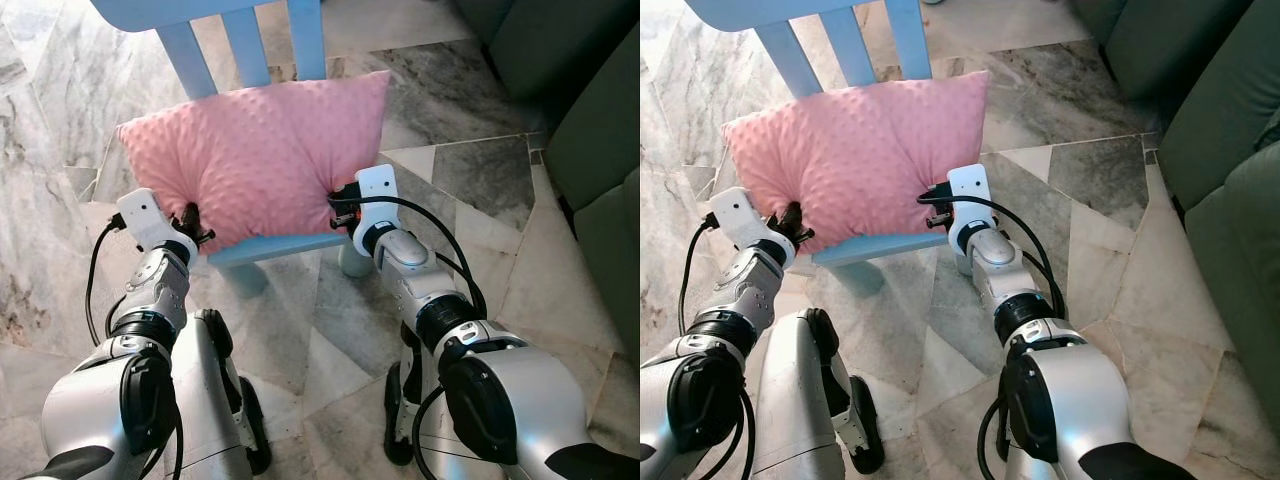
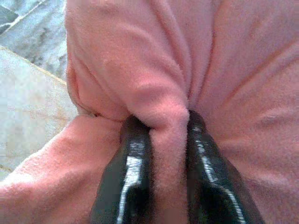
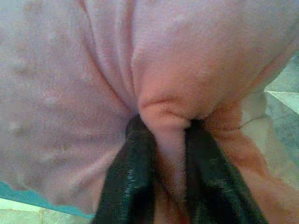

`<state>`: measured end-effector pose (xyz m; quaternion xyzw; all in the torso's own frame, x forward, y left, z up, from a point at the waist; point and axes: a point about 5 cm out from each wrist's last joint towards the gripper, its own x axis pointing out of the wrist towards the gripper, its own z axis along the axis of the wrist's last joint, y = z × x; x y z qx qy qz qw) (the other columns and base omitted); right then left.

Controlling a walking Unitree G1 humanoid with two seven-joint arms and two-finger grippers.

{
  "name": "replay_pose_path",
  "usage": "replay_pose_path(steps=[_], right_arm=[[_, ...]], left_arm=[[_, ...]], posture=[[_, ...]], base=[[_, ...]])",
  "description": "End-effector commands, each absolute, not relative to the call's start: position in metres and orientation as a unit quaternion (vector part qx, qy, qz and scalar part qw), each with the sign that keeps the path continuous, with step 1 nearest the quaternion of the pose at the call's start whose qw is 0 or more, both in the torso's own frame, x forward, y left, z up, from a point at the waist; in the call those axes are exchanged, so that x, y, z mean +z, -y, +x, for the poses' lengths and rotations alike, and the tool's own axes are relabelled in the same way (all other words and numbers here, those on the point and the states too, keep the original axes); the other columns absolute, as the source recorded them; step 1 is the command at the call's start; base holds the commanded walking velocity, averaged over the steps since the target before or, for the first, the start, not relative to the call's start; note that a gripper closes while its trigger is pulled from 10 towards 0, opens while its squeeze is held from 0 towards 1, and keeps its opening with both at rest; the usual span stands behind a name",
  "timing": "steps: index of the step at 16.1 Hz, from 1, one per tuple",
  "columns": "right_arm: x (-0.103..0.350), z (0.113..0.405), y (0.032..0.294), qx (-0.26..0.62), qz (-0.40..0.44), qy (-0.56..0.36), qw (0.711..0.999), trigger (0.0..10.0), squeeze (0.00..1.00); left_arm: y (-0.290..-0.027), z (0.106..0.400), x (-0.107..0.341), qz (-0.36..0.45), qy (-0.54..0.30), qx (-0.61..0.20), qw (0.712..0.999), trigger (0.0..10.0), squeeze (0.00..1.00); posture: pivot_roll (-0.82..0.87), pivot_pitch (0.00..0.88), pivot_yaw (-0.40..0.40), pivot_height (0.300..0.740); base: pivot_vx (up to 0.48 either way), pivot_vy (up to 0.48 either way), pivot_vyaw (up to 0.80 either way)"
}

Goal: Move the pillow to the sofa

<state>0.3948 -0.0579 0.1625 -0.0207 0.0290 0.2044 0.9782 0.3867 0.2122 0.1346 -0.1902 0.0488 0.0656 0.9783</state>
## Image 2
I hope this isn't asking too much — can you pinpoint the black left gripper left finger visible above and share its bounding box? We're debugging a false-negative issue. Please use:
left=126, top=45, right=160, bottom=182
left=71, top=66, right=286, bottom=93
left=90, top=115, right=155, bottom=224

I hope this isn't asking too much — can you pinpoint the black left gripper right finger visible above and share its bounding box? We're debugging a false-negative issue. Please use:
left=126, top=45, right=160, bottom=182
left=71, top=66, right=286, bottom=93
left=186, top=110, right=265, bottom=224

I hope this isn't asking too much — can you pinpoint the pink fleece pillow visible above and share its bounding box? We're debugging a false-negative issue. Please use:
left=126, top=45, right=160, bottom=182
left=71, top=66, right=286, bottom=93
left=0, top=0, right=299, bottom=224

